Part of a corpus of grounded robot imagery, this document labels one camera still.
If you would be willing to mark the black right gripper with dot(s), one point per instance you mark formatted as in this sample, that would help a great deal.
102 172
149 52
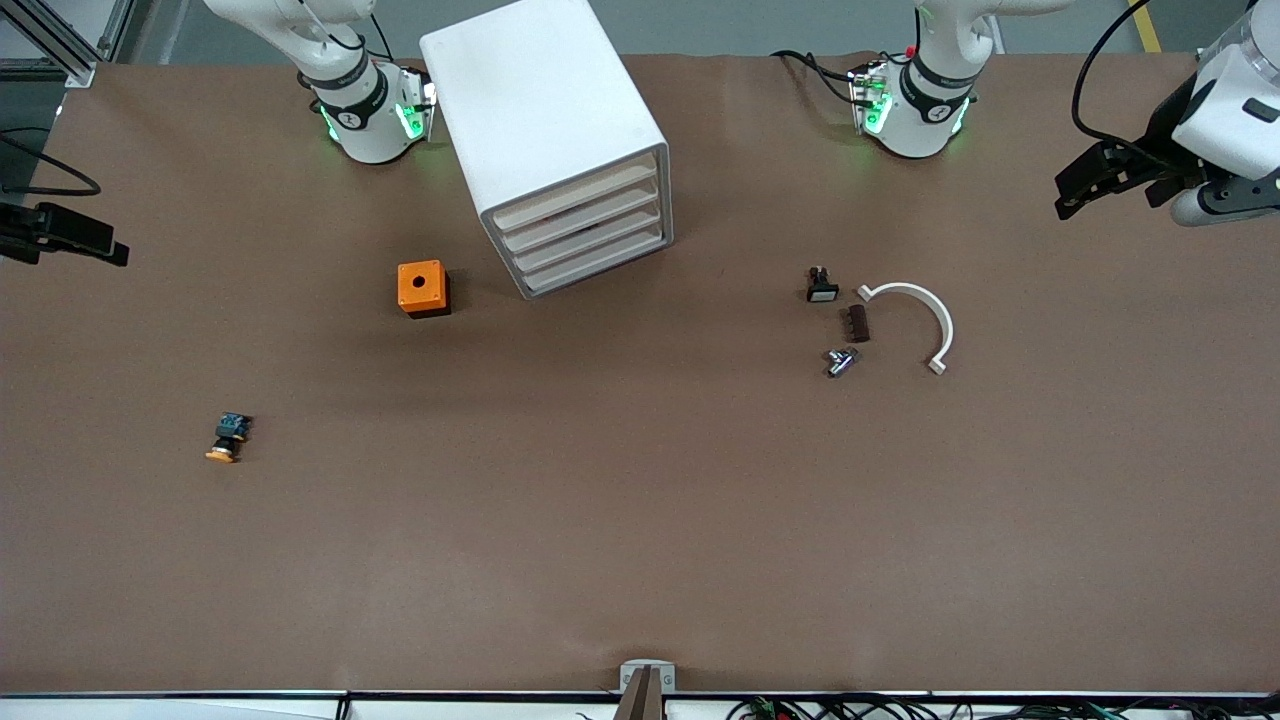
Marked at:
22 240

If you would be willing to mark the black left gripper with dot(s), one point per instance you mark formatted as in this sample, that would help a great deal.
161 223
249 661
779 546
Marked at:
1166 128

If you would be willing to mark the brown table mat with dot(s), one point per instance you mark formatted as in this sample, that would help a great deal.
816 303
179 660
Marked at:
640 500

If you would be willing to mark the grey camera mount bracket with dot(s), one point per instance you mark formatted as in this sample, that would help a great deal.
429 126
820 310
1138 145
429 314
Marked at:
647 680

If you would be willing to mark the aluminium frame profile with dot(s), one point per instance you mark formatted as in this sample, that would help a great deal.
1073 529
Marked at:
60 40

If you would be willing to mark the silver metal fitting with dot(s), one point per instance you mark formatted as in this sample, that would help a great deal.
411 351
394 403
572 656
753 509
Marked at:
840 360

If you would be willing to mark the white curved bracket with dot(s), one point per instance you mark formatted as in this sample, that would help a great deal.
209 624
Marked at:
935 305

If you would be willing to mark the white table edge rail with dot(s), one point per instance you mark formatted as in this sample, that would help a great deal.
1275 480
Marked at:
200 705

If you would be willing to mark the orange box with hole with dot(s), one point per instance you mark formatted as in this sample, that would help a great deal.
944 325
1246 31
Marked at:
420 287

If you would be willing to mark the brown terminal block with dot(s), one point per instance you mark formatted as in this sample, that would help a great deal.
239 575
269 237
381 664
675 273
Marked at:
857 323

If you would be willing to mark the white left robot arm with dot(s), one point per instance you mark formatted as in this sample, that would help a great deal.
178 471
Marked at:
1235 110

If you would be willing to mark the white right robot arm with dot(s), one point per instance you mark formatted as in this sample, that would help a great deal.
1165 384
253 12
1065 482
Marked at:
370 130

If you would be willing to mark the black switch with white face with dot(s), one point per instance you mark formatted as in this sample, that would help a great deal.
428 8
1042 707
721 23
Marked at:
822 288

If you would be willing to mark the orange push button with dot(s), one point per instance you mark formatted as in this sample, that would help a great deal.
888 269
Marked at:
226 440

